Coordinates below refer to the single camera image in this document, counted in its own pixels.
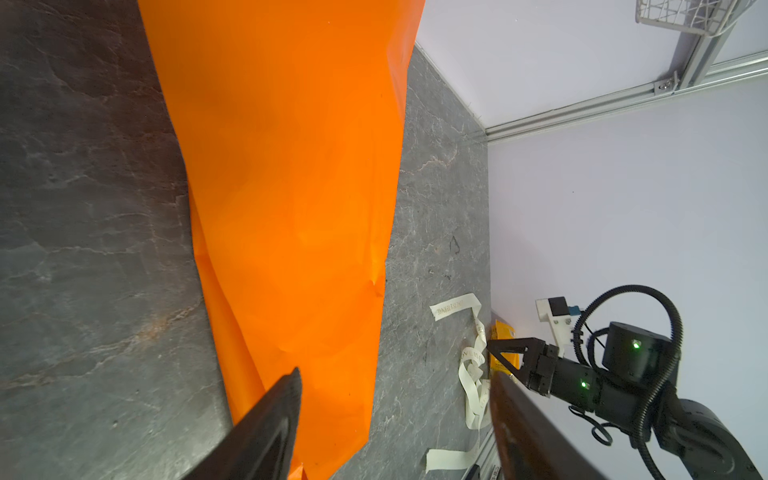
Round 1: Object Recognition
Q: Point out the white ribbon strip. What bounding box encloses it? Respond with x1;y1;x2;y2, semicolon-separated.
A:
425;293;491;472

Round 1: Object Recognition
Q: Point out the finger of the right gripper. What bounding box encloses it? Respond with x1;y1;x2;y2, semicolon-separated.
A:
487;337;546;384

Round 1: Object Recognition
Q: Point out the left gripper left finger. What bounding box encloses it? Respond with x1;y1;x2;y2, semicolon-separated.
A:
184;369;302;480

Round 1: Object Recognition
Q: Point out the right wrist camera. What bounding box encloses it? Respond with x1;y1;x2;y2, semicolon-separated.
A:
536;297;582;357

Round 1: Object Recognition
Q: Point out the orange wrapping paper sheet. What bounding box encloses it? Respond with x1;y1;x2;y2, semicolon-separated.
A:
139;1;424;479

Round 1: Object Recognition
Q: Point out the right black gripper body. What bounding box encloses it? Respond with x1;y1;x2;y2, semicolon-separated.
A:
521;322;673;432

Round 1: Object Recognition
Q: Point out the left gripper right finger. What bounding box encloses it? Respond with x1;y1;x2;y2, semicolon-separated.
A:
489;372;604;480

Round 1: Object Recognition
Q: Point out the yellow snack bag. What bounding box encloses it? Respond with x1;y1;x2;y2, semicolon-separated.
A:
490;319;522;385

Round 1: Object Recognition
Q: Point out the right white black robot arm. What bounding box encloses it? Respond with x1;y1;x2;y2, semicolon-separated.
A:
487;285;760;479

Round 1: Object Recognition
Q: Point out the long white wire rack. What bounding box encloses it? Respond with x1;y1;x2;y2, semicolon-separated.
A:
635;0;757;37

